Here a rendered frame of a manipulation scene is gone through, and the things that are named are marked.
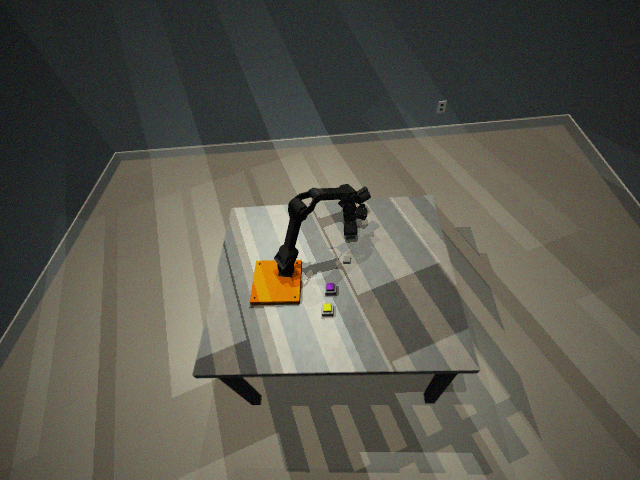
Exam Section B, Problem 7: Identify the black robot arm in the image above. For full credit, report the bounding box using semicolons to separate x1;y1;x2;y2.
274;184;371;277

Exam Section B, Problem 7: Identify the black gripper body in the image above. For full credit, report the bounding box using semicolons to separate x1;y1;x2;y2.
343;208;358;236

